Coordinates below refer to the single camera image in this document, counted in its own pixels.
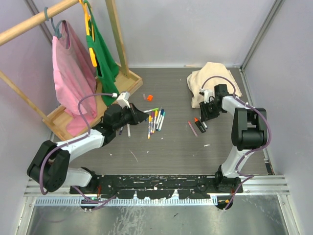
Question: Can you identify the orange cap marker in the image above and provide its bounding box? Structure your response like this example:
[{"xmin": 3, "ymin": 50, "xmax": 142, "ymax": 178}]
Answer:
[{"xmin": 148, "ymin": 115, "xmax": 152, "ymax": 139}]

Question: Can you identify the pink shirt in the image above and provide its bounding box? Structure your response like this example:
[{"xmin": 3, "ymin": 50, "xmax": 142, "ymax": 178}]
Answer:
[{"xmin": 52, "ymin": 20, "xmax": 96, "ymax": 136}]

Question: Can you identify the orange black highlighter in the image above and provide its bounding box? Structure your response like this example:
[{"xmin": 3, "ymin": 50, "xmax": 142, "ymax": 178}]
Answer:
[{"xmin": 194, "ymin": 117, "xmax": 206, "ymax": 133}]

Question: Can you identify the slotted cable duct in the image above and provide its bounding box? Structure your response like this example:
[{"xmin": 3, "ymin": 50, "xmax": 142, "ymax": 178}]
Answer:
[{"xmin": 34, "ymin": 195, "xmax": 218, "ymax": 206}]

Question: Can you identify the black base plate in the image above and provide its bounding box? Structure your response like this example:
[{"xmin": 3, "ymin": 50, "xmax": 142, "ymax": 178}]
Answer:
[{"xmin": 78, "ymin": 175, "xmax": 243, "ymax": 200}]

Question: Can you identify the yellow cap marker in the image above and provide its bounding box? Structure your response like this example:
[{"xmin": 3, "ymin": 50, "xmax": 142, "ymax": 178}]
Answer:
[{"xmin": 152, "ymin": 110, "xmax": 158, "ymax": 134}]

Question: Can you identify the green shirt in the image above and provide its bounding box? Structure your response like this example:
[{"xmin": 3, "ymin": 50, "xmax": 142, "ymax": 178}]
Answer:
[{"xmin": 84, "ymin": 0, "xmax": 119, "ymax": 95}]

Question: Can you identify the yellow clothes hanger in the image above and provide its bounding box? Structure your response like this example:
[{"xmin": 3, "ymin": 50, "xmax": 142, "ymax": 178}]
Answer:
[{"xmin": 79, "ymin": 0, "xmax": 97, "ymax": 67}]

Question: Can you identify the white grey marker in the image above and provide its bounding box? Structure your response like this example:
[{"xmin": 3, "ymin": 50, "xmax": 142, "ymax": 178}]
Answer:
[{"xmin": 127, "ymin": 124, "xmax": 131, "ymax": 138}]

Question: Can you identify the wooden clothes rack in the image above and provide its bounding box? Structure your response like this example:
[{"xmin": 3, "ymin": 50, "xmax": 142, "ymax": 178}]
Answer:
[{"xmin": 0, "ymin": 0, "xmax": 143, "ymax": 141}]

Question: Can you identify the purple cap marker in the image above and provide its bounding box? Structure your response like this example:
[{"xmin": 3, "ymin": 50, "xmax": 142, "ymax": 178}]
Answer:
[{"xmin": 149, "ymin": 111, "xmax": 155, "ymax": 134}]

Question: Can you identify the grey clothes hanger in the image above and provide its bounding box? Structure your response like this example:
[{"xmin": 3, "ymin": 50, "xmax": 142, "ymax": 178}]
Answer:
[{"xmin": 44, "ymin": 6, "xmax": 68, "ymax": 40}]

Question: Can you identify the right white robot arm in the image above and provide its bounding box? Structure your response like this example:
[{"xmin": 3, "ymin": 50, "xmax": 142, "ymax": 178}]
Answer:
[{"xmin": 199, "ymin": 84, "xmax": 268, "ymax": 193}]

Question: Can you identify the pink pen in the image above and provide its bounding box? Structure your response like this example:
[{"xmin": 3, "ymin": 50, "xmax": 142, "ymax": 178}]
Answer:
[{"xmin": 187, "ymin": 121, "xmax": 198, "ymax": 137}]

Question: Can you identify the teal cap marker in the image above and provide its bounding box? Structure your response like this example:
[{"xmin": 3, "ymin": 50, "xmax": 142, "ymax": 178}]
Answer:
[{"xmin": 157, "ymin": 111, "xmax": 166, "ymax": 131}]

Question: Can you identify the beige cloth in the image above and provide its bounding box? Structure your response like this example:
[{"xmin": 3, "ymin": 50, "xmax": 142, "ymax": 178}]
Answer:
[{"xmin": 186, "ymin": 62, "xmax": 242, "ymax": 109}]

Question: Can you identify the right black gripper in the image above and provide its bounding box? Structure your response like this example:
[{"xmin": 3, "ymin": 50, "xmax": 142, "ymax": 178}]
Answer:
[{"xmin": 200, "ymin": 99, "xmax": 223, "ymax": 122}]

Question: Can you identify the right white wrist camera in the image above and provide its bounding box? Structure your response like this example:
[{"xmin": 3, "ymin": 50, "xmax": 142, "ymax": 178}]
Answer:
[{"xmin": 199, "ymin": 88, "xmax": 213, "ymax": 104}]

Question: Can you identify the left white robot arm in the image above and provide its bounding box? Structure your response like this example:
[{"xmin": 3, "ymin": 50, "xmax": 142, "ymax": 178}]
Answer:
[{"xmin": 26, "ymin": 104, "xmax": 149, "ymax": 194}]

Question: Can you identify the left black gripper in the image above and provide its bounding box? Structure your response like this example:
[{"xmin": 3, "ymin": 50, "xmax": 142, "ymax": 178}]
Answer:
[{"xmin": 113, "ymin": 103, "xmax": 147, "ymax": 131}]

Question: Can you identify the grey cap marker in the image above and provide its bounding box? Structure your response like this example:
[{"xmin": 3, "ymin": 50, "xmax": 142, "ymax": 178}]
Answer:
[{"xmin": 156, "ymin": 107, "xmax": 162, "ymax": 129}]

